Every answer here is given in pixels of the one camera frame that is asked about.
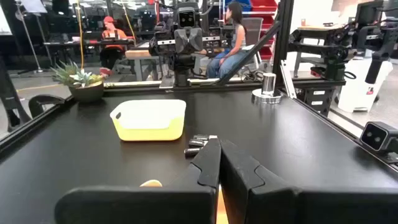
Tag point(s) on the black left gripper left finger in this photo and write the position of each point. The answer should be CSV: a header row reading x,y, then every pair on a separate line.
x,y
174,202

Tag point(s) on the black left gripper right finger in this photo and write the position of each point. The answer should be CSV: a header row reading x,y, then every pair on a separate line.
x,y
280,202

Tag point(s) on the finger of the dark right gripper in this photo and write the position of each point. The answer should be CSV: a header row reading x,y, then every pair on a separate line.
x,y
181,40
196,40

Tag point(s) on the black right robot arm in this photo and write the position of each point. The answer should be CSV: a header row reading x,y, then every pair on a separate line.
x,y
183,68

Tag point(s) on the neighbouring black robot arm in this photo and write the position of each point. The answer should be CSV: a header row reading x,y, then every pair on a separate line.
x,y
329,53

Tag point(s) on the wooden table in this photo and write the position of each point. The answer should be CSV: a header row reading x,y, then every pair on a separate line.
x,y
138,55

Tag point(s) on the orange plastic bin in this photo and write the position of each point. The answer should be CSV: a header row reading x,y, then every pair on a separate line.
x,y
151,183

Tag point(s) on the person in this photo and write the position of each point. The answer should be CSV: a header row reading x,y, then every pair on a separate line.
x,y
112,34
230,59

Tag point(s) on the silver mounting plate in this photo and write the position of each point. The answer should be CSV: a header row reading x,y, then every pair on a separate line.
x,y
167,82

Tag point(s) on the grey office chair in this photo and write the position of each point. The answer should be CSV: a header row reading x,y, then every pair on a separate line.
x,y
253,31

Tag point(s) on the red storage bin shelf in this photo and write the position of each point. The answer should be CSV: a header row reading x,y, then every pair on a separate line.
x,y
264,9

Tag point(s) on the yellow plastic bin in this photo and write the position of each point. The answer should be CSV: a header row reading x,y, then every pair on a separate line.
x,y
146,118

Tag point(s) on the chrome cylinder on round base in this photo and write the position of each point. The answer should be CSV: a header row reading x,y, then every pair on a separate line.
x,y
268,90

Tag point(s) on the potted succulent plant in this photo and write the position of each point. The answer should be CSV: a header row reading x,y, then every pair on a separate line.
x,y
85,90

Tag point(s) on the black labelled drawer boxes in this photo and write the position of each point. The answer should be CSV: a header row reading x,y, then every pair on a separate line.
x,y
318,98

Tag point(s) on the white cabinet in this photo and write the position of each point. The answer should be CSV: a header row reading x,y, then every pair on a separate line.
x,y
360,87

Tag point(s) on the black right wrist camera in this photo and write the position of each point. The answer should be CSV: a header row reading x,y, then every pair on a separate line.
x,y
186,18

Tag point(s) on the black diagonal frame brace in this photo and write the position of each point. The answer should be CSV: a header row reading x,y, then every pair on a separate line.
x,y
248,54

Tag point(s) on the black frame post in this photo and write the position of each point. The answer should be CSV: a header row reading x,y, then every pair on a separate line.
x,y
282,40

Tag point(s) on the black table-level camera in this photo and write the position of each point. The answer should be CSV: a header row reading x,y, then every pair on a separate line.
x,y
377,137

